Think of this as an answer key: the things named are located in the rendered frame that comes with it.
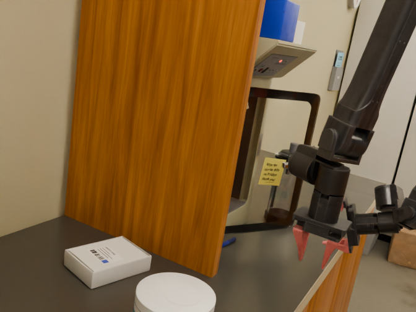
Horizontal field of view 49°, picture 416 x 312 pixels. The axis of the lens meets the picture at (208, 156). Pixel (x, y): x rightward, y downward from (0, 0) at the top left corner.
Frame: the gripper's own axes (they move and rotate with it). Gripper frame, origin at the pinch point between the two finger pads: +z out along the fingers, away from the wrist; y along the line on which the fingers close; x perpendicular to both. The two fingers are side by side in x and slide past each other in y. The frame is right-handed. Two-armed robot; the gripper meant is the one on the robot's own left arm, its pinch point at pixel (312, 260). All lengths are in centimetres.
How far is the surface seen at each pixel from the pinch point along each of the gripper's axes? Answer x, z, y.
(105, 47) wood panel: -6, -32, 63
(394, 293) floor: -234, 110, -14
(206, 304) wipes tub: 26.5, 1.2, 9.2
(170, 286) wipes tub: 26.5, 1.2, 16.1
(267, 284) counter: -13.0, 16.1, 11.5
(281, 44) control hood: -16.3, -40.0, 21.2
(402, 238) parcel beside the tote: -287, 87, -8
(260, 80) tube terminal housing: -36, -30, 32
